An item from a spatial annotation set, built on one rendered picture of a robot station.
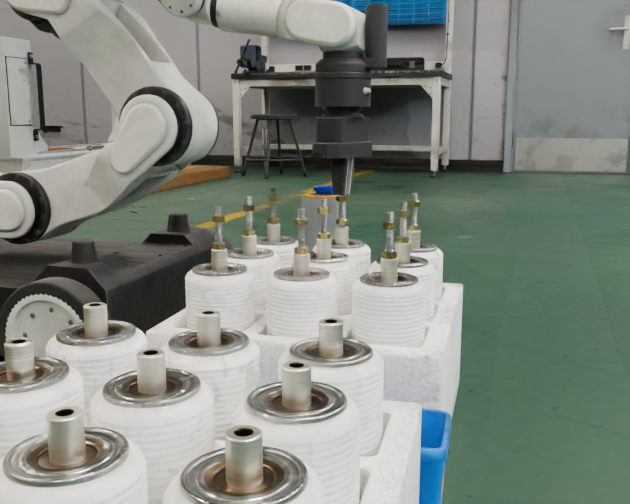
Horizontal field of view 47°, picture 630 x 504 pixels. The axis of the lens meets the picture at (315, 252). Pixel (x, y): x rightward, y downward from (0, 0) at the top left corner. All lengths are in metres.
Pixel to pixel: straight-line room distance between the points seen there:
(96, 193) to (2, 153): 2.21
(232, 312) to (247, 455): 0.56
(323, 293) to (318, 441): 0.44
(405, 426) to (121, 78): 0.91
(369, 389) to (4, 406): 0.29
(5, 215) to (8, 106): 2.12
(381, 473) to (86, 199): 0.98
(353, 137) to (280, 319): 0.35
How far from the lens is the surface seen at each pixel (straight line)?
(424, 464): 0.80
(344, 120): 1.13
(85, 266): 1.27
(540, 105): 6.00
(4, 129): 3.61
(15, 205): 1.49
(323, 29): 1.13
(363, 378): 0.63
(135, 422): 0.55
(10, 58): 3.63
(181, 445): 0.57
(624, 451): 1.13
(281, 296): 0.93
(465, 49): 6.05
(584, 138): 6.01
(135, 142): 1.33
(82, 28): 1.41
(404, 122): 6.10
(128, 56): 1.39
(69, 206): 1.47
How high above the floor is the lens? 0.46
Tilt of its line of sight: 11 degrees down
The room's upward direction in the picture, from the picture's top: straight up
